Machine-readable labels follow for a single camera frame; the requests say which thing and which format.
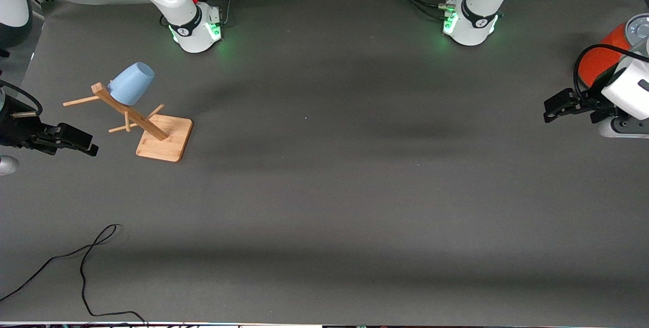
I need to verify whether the light blue plastic cup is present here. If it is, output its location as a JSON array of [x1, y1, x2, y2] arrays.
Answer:
[[107, 62, 155, 106]]

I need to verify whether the orange cylindrical can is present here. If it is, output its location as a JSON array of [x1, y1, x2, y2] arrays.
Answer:
[[578, 14, 649, 90]]

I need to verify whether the wooden mug tree stand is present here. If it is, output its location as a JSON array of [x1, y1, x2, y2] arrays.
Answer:
[[63, 82, 194, 163]]

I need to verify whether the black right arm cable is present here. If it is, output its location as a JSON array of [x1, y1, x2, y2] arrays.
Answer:
[[0, 81, 44, 116]]

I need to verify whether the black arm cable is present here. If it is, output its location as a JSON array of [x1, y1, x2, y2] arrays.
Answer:
[[0, 81, 44, 116], [573, 44, 649, 96]]

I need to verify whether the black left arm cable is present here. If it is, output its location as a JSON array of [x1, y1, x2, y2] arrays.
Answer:
[[573, 44, 649, 96]]

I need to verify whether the thin black loose cable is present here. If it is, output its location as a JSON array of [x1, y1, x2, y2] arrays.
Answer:
[[0, 224, 149, 325]]

